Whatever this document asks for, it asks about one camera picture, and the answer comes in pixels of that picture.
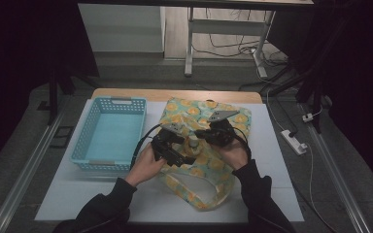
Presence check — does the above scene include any thin white floor cable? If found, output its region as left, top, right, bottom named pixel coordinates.
left=265, top=86, right=288, bottom=132

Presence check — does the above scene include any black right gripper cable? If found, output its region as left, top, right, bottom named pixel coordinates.
left=234, top=125, right=253, bottom=163

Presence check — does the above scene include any person's left hand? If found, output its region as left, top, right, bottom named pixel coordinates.
left=124, top=142, right=168, bottom=188

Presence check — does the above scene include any white cabinet panel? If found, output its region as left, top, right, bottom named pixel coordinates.
left=77, top=3, right=166, bottom=53

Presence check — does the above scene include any white power strip cable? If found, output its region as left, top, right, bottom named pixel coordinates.
left=304, top=144, right=338, bottom=233

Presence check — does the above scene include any white frame desk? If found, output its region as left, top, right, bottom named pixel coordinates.
left=77, top=0, right=315, bottom=79

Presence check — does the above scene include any fruit print cloth tote bag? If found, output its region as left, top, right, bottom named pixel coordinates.
left=156, top=96, right=253, bottom=212

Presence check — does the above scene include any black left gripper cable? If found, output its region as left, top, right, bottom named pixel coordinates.
left=129, top=122, right=163, bottom=170

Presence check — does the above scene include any wooden table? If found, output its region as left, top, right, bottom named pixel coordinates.
left=91, top=87, right=263, bottom=105

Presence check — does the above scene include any black stand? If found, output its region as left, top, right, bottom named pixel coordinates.
left=47, top=67, right=100, bottom=125
left=266, top=69, right=326, bottom=134

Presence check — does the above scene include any white power strip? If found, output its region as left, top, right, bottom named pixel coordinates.
left=280, top=129, right=309, bottom=156

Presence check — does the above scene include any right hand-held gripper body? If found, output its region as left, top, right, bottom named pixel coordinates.
left=207, top=110, right=241, bottom=148

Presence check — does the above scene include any black floor frame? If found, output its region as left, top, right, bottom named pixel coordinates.
left=50, top=125, right=76, bottom=150

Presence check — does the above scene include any tangle of black cables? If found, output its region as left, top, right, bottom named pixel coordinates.
left=192, top=8, right=289, bottom=66

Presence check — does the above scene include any aluminium floor rail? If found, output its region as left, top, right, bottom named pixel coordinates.
left=297, top=103, right=373, bottom=233
left=0, top=110, right=67, bottom=233

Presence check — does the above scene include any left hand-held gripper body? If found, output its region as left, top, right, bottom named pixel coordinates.
left=151, top=122, right=184, bottom=162

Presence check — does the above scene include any light blue plastic basket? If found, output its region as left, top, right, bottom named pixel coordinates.
left=70, top=95, right=149, bottom=173

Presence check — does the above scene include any dark curtain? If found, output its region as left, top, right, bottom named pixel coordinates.
left=268, top=0, right=373, bottom=195
left=0, top=0, right=100, bottom=176

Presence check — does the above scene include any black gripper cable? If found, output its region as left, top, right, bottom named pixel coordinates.
left=129, top=122, right=163, bottom=170
left=234, top=125, right=253, bottom=163

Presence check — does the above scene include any person's right hand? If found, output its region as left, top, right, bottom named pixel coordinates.
left=211, top=138, right=251, bottom=172

